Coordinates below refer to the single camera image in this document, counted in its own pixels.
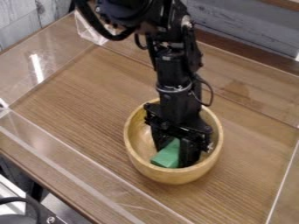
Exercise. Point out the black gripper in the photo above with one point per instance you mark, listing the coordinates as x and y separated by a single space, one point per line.
175 118

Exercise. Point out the green rectangular block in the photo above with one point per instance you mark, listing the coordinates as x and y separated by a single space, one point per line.
167 157

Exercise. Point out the brown wooden bowl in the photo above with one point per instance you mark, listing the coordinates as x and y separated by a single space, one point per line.
140 149

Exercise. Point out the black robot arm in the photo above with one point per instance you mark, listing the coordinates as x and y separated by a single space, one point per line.
163 21

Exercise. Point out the black equipment base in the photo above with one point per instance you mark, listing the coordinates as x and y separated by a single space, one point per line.
47 216

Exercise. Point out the clear acrylic tray wall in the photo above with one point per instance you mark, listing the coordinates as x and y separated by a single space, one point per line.
71 92

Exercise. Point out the clear acrylic corner bracket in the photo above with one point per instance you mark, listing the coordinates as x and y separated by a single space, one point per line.
87 32

